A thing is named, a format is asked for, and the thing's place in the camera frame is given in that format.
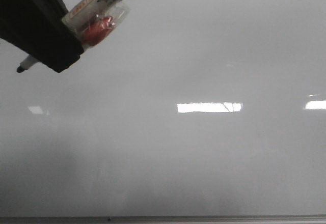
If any black and white whiteboard marker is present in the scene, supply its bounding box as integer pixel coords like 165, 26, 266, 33
17, 0, 126, 73

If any white whiteboard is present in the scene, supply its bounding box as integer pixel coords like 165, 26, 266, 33
1, 0, 325, 216

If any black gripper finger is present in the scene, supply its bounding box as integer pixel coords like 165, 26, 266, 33
1, 0, 84, 73

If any grey aluminium whiteboard frame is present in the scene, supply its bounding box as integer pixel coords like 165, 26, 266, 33
1, 214, 325, 223

